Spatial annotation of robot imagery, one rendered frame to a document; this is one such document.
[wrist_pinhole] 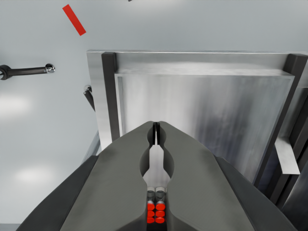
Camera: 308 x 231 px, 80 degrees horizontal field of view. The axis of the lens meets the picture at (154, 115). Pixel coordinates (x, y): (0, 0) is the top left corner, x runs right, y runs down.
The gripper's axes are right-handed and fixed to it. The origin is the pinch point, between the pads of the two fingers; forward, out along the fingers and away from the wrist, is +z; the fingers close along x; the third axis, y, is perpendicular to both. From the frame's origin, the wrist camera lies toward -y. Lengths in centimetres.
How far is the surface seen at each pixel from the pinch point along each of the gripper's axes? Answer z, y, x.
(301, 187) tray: 18.8, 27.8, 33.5
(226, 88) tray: 18.8, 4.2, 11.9
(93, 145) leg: 66, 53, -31
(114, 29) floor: 107, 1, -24
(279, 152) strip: 16.2, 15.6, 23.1
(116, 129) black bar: 17.0, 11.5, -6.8
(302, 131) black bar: 17.0, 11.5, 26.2
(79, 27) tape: 107, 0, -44
